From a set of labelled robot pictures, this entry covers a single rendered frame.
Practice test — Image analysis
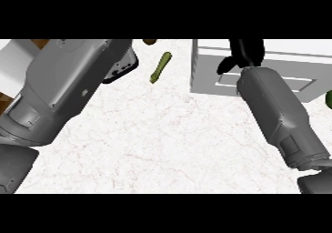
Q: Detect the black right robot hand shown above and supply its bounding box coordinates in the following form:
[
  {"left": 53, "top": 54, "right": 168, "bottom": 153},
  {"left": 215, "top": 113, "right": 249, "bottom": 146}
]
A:
[{"left": 215, "top": 38, "right": 265, "bottom": 76}]

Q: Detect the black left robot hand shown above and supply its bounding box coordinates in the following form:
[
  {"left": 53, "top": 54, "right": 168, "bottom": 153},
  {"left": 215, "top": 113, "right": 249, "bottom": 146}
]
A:
[{"left": 100, "top": 48, "right": 140, "bottom": 85}]

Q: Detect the white drawer box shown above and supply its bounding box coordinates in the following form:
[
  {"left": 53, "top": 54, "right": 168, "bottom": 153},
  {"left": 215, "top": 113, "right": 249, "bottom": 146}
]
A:
[{"left": 188, "top": 38, "right": 332, "bottom": 66}]

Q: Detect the long green vegetable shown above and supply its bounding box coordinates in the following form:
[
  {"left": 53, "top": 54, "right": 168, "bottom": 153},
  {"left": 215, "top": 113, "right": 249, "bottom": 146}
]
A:
[{"left": 147, "top": 51, "right": 174, "bottom": 85}]

